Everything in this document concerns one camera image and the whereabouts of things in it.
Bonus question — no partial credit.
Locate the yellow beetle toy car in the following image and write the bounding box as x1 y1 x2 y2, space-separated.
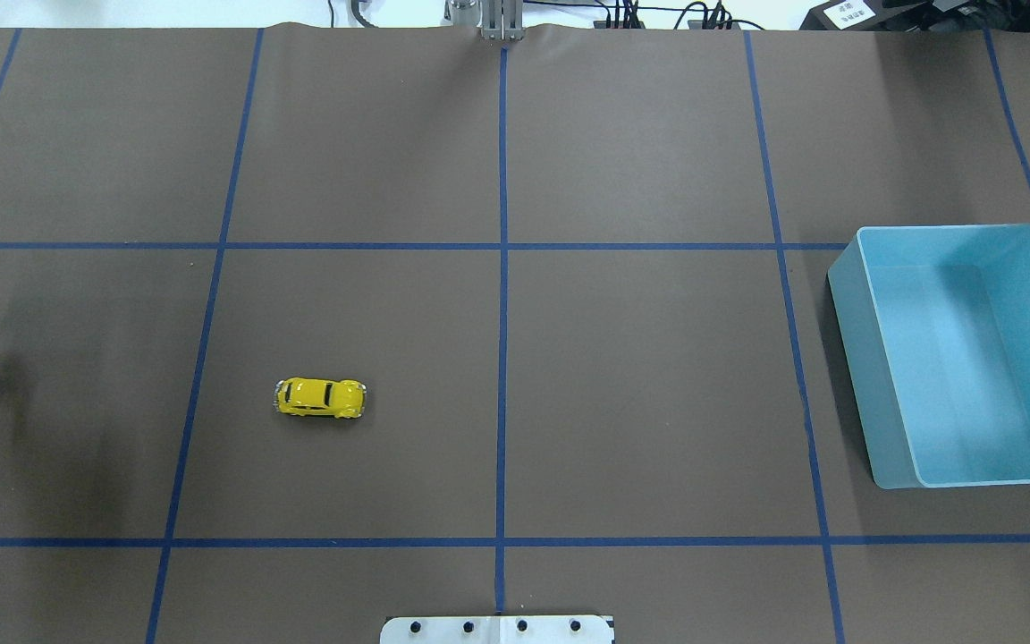
273 377 367 419

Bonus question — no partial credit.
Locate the light blue plastic bin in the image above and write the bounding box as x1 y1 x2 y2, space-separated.
827 224 1030 489

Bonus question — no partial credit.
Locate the black box with white label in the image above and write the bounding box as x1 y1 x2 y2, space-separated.
798 1 895 31

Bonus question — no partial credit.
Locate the aluminium frame post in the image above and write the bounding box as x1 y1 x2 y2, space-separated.
443 0 526 41

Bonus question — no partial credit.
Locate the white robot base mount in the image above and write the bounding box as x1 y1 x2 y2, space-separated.
379 614 616 643

